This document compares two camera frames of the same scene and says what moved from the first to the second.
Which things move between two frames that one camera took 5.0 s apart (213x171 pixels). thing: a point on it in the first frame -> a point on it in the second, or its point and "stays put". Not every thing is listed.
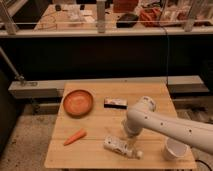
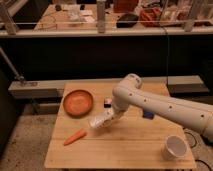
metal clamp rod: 18,77 stays put
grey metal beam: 37,89 stays put
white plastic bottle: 113,143 -> 103,120
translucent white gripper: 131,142 -> 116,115
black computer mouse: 127,21 stays put
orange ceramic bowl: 78,103 stays put
